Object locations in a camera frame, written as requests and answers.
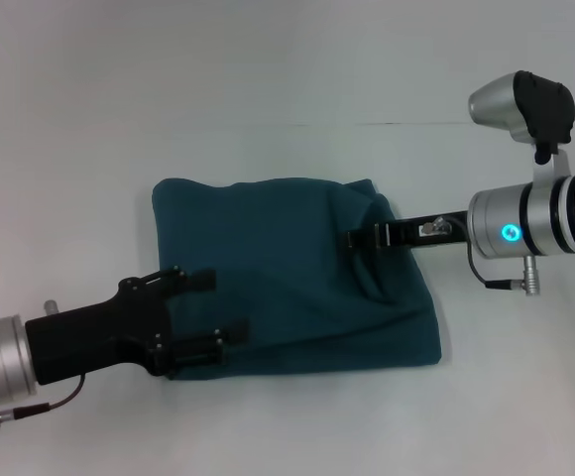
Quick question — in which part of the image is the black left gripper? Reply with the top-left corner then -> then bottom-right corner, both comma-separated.
24,266 -> 251,388

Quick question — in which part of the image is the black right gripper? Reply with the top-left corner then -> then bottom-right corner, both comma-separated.
344,209 -> 473,253

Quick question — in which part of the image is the blue shirt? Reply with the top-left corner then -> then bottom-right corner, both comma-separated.
151,175 -> 443,383

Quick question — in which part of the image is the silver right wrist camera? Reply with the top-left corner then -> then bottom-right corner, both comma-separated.
467,69 -> 575,186

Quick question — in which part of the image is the left arm cable with plug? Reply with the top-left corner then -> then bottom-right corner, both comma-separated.
0,372 -> 89,434

